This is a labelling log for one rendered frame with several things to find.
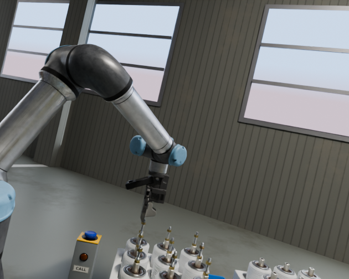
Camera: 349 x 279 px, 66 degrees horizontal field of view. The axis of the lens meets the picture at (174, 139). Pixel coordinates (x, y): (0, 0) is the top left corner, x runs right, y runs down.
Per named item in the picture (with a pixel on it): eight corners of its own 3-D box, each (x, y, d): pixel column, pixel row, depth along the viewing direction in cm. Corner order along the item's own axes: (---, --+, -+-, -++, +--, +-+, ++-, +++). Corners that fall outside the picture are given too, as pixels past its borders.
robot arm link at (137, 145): (150, 137, 94) (170, 141, 102) (130, 132, 101) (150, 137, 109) (145, 159, 94) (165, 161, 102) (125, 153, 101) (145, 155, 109)
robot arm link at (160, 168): (150, 161, 106) (150, 159, 114) (148, 172, 106) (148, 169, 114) (169, 165, 107) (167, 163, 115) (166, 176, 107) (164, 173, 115)
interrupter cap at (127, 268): (144, 280, 84) (144, 278, 84) (121, 274, 84) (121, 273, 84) (147, 269, 92) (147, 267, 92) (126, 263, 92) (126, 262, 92)
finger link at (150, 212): (153, 226, 108) (158, 204, 108) (139, 223, 107) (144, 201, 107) (153, 223, 111) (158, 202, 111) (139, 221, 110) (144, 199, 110)
